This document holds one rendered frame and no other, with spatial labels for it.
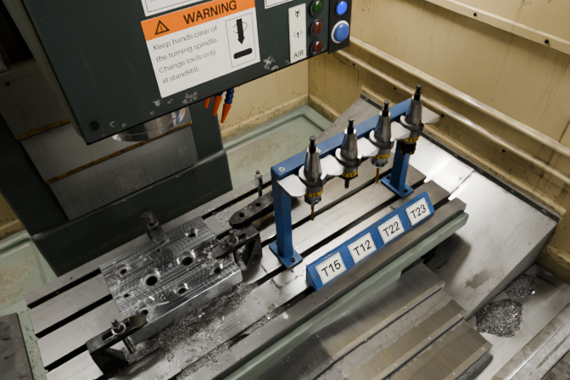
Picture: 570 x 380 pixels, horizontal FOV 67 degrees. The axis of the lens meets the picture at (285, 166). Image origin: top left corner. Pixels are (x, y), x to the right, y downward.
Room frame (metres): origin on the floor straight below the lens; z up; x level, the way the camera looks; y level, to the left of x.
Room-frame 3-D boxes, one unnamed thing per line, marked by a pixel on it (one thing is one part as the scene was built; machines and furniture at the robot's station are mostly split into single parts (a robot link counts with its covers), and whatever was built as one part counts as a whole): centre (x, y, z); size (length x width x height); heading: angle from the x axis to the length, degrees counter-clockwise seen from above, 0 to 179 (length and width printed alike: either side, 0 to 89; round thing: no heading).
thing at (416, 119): (0.91, -0.34, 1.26); 0.04 x 0.04 x 0.07
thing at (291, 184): (0.70, -0.02, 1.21); 0.07 x 0.05 x 0.01; 33
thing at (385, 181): (0.98, -0.36, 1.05); 0.10 x 0.05 x 0.30; 33
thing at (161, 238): (0.80, 0.38, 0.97); 0.13 x 0.03 x 0.15; 33
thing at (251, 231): (0.72, 0.14, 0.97); 0.13 x 0.03 x 0.15; 123
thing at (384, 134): (0.85, -0.25, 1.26); 0.04 x 0.04 x 0.07
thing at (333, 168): (0.76, -0.11, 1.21); 0.07 x 0.05 x 0.01; 33
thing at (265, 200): (0.90, 0.06, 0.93); 0.26 x 0.05 x 0.06; 128
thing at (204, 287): (0.66, 0.31, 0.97); 0.29 x 0.23 x 0.05; 123
